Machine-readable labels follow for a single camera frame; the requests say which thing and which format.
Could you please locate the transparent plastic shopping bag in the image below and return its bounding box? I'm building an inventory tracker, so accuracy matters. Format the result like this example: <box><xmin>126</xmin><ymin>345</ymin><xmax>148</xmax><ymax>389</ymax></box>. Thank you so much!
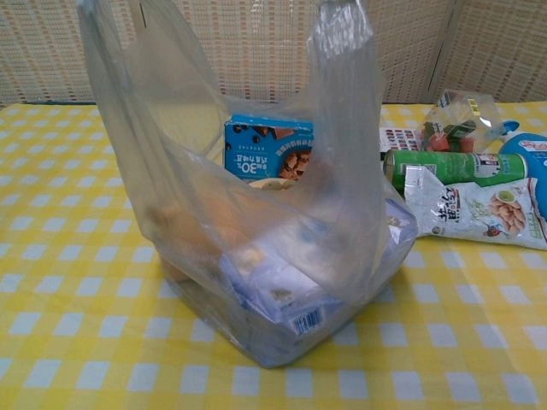
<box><xmin>76</xmin><ymin>0</ymin><xmax>420</xmax><ymax>371</ymax></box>

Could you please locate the blue chocolate snack box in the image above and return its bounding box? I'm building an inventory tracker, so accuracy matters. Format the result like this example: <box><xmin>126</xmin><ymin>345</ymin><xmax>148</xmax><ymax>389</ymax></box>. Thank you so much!
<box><xmin>224</xmin><ymin>114</ymin><xmax>315</xmax><ymax>191</ymax></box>

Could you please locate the orange snack pack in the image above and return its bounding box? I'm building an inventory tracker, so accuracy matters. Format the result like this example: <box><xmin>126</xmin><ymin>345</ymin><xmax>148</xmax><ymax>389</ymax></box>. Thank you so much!
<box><xmin>140</xmin><ymin>187</ymin><xmax>243</xmax><ymax>274</ymax></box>

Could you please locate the pale purple carton box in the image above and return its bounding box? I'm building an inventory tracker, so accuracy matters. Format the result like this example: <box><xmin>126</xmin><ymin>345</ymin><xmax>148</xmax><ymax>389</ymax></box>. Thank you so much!
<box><xmin>220</xmin><ymin>200</ymin><xmax>418</xmax><ymax>345</ymax></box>

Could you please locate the flat box with colour swatches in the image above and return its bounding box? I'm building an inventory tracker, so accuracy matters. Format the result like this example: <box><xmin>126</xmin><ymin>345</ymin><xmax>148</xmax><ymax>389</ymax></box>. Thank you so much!
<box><xmin>378</xmin><ymin>126</ymin><xmax>428</xmax><ymax>153</ymax></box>

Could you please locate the woven folding screen panel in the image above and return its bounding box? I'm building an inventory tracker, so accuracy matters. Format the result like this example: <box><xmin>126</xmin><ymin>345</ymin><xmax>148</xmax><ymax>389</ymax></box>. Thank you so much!
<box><xmin>0</xmin><ymin>0</ymin><xmax>144</xmax><ymax>106</ymax></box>
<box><xmin>305</xmin><ymin>0</ymin><xmax>456</xmax><ymax>104</ymax></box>
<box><xmin>138</xmin><ymin>0</ymin><xmax>311</xmax><ymax>103</ymax></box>
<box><xmin>431</xmin><ymin>0</ymin><xmax>547</xmax><ymax>103</ymax></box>

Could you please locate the green cylindrical chips can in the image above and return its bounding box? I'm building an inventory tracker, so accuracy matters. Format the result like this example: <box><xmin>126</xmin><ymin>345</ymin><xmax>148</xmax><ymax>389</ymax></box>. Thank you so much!
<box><xmin>383</xmin><ymin>148</ymin><xmax>531</xmax><ymax>193</ymax></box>

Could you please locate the clear box of toy blocks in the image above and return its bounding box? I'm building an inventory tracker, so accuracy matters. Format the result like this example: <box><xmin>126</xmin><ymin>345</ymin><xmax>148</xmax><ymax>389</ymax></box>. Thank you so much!
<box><xmin>421</xmin><ymin>88</ymin><xmax>509</xmax><ymax>155</ymax></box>

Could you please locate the white snack pouch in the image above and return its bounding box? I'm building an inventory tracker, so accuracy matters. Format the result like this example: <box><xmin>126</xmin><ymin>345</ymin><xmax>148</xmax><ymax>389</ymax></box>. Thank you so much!
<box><xmin>403</xmin><ymin>165</ymin><xmax>547</xmax><ymax>251</ymax></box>

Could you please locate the yellow white checkered tablecloth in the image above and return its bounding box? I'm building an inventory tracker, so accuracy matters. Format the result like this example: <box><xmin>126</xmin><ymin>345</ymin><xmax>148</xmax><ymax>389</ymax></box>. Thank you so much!
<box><xmin>0</xmin><ymin>102</ymin><xmax>547</xmax><ymax>410</ymax></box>

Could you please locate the blue detergent pump bottle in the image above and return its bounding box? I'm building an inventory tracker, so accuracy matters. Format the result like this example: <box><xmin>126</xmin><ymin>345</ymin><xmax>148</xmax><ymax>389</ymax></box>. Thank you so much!
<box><xmin>497</xmin><ymin>120</ymin><xmax>547</xmax><ymax>179</ymax></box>

